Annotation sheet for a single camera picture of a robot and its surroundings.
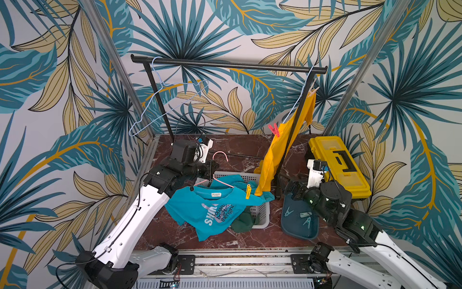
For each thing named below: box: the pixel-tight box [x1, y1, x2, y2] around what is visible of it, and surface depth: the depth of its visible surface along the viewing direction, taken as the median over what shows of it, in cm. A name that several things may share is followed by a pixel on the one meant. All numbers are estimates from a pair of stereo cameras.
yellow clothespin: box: [245, 183, 252, 200], surface depth 70 cm
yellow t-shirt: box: [255, 90, 317, 197], surface depth 73 cm
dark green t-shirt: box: [231, 205, 261, 234], surface depth 75 cm
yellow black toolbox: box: [308, 135, 372, 199], surface depth 88 cm
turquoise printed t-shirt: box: [164, 174, 275, 242], surface depth 73 cm
